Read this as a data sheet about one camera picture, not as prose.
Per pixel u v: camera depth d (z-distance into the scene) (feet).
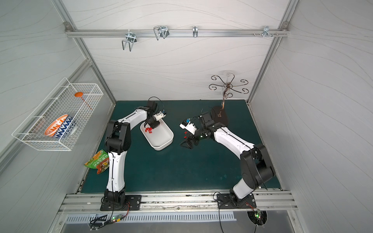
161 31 2.51
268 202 2.49
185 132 2.46
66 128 1.92
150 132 3.32
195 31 2.47
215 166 2.86
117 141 1.98
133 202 2.42
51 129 2.05
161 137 3.24
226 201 2.41
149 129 3.33
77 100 2.57
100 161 2.75
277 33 2.57
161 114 3.22
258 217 2.36
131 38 2.57
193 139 2.40
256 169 1.47
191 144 2.41
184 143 2.41
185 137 3.23
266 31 2.51
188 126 2.42
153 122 3.09
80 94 2.58
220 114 3.55
